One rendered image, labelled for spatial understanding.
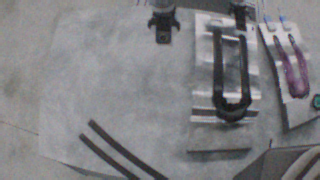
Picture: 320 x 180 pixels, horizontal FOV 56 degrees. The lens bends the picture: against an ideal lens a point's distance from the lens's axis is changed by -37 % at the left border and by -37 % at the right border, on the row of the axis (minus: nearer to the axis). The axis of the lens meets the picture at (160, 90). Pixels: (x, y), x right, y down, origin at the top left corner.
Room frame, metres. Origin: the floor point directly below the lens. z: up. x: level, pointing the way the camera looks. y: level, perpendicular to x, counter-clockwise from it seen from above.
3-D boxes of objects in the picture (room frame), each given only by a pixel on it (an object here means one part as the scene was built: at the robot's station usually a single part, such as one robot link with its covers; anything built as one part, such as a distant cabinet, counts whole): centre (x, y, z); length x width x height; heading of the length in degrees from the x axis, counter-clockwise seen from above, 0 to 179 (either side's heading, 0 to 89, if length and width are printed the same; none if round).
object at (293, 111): (0.45, -0.61, 0.86); 0.50 x 0.26 x 0.11; 2
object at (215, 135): (0.46, -0.24, 0.87); 0.50 x 0.26 x 0.14; 165
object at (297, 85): (0.45, -0.60, 0.90); 0.26 x 0.18 x 0.08; 2
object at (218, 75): (0.47, -0.26, 0.92); 0.35 x 0.16 x 0.09; 165
